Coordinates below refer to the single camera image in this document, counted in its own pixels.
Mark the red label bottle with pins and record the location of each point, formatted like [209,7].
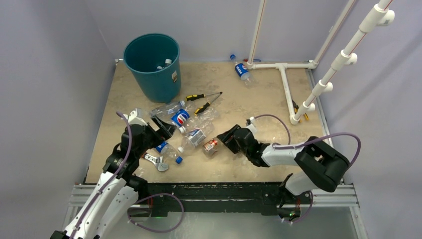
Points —
[213,148]

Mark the far Pepsi bottle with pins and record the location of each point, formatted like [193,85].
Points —
[245,76]

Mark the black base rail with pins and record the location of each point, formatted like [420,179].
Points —
[266,198]

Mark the white PVC pipe frame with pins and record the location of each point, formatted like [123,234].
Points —
[379,15]

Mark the clear bottle by bin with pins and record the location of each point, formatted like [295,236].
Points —
[166,111]

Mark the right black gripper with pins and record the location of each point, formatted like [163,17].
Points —
[228,138]

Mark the loose blue bottle cap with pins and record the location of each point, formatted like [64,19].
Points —
[179,160]

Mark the white label crushed bottle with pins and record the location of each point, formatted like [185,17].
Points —
[192,140]

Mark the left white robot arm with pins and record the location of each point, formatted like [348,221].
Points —
[118,188]

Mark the centre Pepsi bottle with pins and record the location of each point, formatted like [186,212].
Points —
[179,118]

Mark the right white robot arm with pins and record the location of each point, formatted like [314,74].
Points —
[322,166]

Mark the near Pepsi bottle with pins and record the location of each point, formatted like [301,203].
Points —
[167,151]

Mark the teal plastic bin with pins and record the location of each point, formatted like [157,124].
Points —
[143,54]

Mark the pepsi bottle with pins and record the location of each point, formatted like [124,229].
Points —
[167,151]
[179,118]
[245,76]

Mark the silver adjustable wrench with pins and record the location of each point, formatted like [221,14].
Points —
[158,162]

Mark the yellow black pliers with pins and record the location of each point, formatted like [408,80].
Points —
[207,99]

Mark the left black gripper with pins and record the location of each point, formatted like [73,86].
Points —
[165,131]

